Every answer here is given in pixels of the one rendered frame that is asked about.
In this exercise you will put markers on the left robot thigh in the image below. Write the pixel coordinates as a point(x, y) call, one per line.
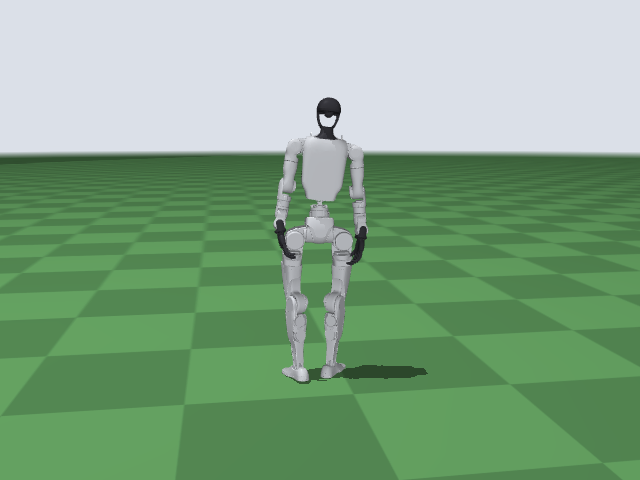
point(292, 268)

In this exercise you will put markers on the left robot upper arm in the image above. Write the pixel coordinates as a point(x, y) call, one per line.
point(294, 147)

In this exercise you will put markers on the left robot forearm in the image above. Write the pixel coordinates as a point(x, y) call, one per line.
point(283, 201)

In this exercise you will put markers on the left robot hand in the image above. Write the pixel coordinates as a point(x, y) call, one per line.
point(281, 239)

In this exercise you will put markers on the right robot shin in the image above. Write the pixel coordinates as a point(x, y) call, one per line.
point(333, 324)

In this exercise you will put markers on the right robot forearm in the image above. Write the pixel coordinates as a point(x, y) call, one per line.
point(359, 213)

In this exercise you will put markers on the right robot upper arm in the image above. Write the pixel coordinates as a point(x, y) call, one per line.
point(355, 153)

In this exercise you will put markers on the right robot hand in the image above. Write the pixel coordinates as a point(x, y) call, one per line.
point(359, 246)

